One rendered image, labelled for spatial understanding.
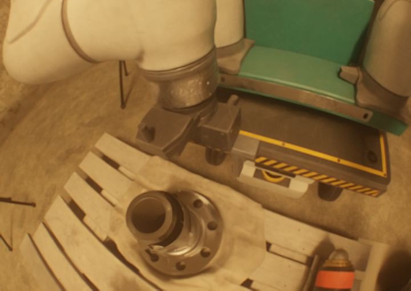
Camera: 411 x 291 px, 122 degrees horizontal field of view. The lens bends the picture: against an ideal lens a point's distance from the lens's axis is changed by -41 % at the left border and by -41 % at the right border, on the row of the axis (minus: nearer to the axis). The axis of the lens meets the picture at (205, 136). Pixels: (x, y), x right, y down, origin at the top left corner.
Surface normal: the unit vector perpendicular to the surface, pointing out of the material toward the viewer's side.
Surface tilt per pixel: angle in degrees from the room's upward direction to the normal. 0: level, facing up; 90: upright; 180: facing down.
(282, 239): 0
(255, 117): 0
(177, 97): 90
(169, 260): 0
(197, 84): 90
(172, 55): 101
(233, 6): 88
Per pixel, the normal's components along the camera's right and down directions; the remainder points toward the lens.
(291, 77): -0.15, -0.58
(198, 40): 0.64, 0.72
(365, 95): -0.38, -0.47
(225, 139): -0.43, 0.76
